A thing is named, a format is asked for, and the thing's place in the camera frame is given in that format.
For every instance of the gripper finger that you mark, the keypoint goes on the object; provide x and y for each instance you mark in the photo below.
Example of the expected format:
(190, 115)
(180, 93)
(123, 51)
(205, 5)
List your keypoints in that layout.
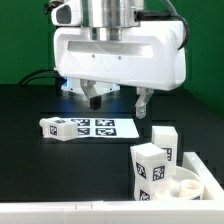
(93, 99)
(145, 95)

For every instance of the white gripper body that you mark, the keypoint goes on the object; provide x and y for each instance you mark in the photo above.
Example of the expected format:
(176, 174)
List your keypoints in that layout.
(149, 55)

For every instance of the white round stool seat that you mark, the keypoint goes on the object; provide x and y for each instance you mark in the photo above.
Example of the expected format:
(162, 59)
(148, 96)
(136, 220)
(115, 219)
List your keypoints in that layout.
(184, 185)

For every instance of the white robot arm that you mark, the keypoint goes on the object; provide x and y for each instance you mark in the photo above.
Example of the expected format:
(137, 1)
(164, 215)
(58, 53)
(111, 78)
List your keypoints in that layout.
(107, 18)

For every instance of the white marker sheet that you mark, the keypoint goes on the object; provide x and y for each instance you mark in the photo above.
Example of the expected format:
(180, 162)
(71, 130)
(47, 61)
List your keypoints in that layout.
(106, 127)

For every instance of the white L-shaped obstacle fence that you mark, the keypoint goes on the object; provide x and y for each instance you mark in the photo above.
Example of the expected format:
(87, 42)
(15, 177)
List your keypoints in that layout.
(208, 210)

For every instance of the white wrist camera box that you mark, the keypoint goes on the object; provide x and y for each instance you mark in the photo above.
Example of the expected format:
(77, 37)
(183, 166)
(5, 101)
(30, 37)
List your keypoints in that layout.
(66, 12)

